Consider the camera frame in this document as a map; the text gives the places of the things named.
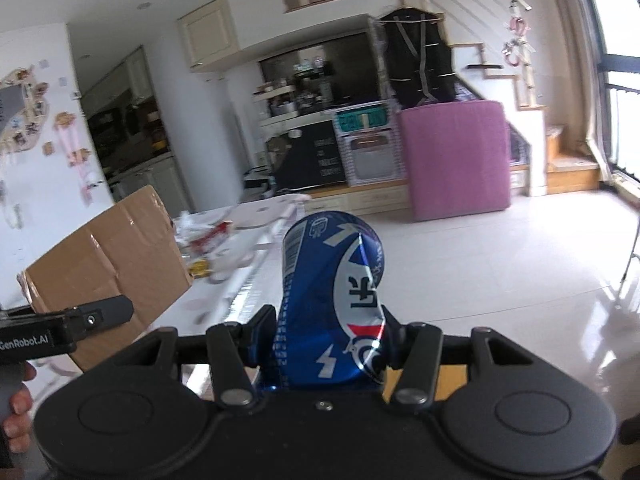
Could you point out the white kitchenware shelf rack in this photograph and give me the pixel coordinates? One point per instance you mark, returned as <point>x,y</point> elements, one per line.
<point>277,102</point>

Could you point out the wooden staircase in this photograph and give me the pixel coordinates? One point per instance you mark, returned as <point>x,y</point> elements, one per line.
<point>530,130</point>

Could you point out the crushed blue drink can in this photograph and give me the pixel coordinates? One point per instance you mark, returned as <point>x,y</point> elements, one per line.
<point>320,270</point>

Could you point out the black garment wardrobe cover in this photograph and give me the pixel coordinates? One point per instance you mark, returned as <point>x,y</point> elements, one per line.
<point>420,60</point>

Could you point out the patterned toy kitchen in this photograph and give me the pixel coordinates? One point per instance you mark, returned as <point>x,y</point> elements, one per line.
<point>367,152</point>

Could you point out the low wooden drawer platform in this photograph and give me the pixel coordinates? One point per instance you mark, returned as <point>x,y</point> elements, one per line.
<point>355,199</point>

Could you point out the cream wall cabinet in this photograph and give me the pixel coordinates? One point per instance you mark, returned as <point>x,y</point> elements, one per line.
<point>210,35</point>

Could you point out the cream kitchen base cabinet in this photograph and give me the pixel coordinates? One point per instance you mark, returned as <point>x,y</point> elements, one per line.
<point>150,182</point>

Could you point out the small yellow item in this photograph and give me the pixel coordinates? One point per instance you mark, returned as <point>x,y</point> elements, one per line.
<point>200,266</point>

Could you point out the pink fabric ottoman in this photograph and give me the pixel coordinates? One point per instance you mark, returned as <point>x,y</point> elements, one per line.
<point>450,160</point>

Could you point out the brown cardboard box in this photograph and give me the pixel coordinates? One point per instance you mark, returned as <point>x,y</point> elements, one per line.
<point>110,260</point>

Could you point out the pink wall decorations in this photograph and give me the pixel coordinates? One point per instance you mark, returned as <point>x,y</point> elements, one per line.
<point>75,147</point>

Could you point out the heart-shaped photo collage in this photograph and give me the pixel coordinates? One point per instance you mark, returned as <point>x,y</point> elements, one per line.
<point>22,110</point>

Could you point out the black letter board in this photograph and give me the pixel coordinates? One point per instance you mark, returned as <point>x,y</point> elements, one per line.
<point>310,152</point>

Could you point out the large window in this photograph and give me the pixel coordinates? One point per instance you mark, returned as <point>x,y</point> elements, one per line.
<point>617,85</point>

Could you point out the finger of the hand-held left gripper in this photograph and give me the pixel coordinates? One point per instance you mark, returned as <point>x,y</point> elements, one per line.
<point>107,312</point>

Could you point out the white plastic bag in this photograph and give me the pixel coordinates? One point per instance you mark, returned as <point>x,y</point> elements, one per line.
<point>192,222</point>

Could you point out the pink hanging ornament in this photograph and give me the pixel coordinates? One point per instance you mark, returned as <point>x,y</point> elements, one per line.
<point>520,35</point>

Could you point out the teal sign plate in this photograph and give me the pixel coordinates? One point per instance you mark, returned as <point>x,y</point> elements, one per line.
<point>362,119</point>

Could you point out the red white snack packet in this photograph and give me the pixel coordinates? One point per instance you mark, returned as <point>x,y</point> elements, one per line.
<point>214,237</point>

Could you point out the dark glass wall panel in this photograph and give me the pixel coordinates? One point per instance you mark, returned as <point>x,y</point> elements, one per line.
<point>345,60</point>

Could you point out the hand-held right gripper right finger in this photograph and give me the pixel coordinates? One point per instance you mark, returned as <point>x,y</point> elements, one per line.
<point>395,335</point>

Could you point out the person's left hand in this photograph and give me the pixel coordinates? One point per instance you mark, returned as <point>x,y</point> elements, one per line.
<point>20,402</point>

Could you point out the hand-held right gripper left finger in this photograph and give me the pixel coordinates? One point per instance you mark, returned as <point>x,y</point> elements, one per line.
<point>260,332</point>

